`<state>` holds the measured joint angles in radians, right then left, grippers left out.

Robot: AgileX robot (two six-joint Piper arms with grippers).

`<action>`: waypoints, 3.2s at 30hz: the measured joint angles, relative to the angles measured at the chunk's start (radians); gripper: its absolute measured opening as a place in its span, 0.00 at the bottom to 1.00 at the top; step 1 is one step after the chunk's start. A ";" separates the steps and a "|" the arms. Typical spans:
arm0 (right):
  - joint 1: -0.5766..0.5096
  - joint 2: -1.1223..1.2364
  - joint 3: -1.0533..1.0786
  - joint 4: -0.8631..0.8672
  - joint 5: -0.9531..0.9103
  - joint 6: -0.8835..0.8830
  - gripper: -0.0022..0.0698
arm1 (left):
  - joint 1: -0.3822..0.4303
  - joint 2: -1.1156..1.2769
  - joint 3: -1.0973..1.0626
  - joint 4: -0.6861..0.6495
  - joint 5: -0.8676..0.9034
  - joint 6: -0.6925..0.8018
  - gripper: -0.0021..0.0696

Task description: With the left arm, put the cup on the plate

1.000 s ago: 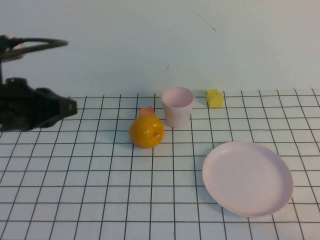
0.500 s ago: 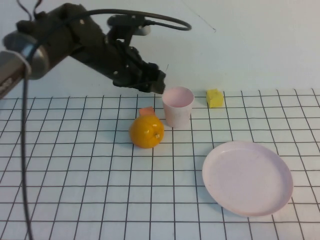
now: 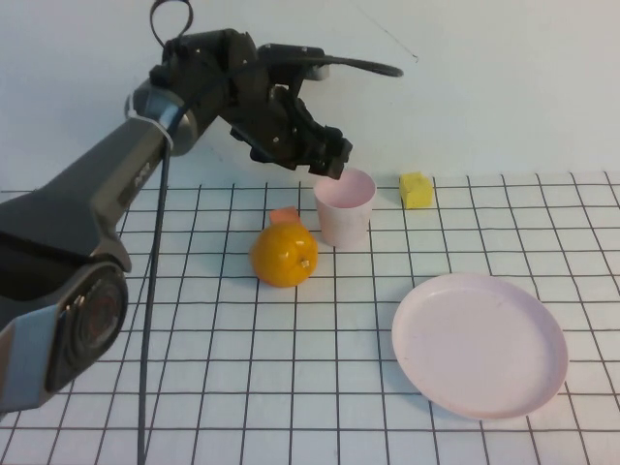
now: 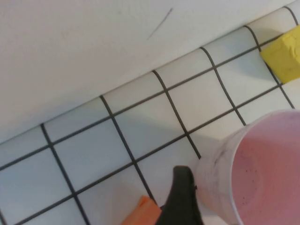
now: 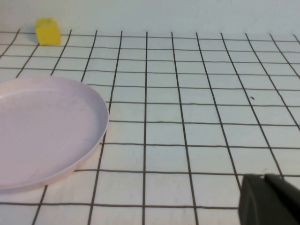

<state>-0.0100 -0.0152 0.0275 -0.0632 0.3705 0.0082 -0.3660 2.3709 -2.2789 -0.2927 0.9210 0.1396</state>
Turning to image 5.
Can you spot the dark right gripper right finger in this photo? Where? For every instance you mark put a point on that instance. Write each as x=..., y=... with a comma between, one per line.
x=286, y=197

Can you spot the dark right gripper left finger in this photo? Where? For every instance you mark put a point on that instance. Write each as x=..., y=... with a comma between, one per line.
x=254, y=204

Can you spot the pink round plate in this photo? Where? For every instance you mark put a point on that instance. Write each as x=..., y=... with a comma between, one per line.
x=47, y=129

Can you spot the yellow cube block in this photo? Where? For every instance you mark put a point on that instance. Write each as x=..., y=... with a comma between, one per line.
x=48, y=34

